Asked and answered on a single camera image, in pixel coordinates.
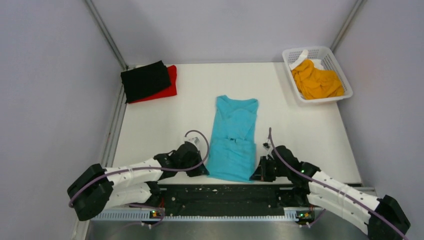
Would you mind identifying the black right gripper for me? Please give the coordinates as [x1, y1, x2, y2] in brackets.
[250, 156, 290, 183]

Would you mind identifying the cyan t-shirt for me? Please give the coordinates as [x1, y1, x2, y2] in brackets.
[206, 95, 259, 183]

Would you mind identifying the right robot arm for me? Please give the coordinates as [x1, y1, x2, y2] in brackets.
[250, 145, 411, 240]

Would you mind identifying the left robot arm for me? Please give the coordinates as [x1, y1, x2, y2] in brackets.
[66, 141, 209, 221]

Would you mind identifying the folded red t-shirt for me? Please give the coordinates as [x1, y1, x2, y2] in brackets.
[129, 65, 178, 105]

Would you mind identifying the orange t-shirt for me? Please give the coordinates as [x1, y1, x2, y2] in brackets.
[291, 59, 345, 100]

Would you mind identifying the folded black t-shirt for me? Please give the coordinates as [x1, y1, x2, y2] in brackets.
[120, 60, 171, 103]

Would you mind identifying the white plastic basket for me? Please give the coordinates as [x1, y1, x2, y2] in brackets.
[282, 46, 353, 105]

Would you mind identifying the white cloth in basket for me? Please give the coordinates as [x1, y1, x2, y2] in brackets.
[289, 49, 325, 70]

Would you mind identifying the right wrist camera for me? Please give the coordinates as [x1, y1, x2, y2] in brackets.
[262, 142, 271, 150]

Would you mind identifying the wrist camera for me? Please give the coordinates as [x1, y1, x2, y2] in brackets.
[262, 142, 271, 150]
[184, 136, 200, 147]

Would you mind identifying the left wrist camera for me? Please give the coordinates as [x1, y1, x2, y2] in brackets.
[184, 136, 200, 147]

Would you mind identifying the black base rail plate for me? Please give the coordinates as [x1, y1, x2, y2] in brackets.
[145, 183, 327, 218]

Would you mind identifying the white cable duct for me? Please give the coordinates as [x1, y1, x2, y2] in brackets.
[92, 207, 309, 222]

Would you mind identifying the left aluminium frame post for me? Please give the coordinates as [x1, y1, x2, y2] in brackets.
[83, 0, 128, 70]

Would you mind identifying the aluminium frame post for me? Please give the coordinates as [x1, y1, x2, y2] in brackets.
[330, 0, 368, 53]
[83, 0, 128, 70]

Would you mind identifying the right aluminium frame post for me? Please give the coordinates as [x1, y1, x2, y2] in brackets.
[330, 0, 368, 53]

